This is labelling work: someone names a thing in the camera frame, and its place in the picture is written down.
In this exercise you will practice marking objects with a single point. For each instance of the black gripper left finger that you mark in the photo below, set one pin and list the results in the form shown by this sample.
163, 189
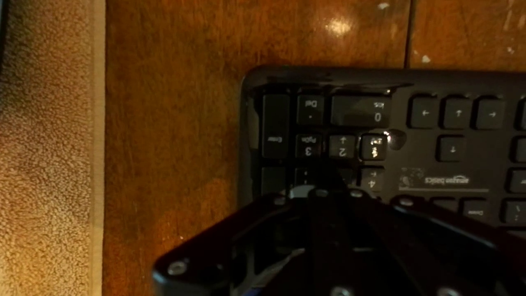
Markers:
256, 247

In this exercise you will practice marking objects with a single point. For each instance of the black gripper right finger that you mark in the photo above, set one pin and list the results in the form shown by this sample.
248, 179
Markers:
416, 252

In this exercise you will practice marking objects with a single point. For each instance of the black computer keyboard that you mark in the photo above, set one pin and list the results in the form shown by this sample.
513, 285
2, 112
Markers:
437, 117

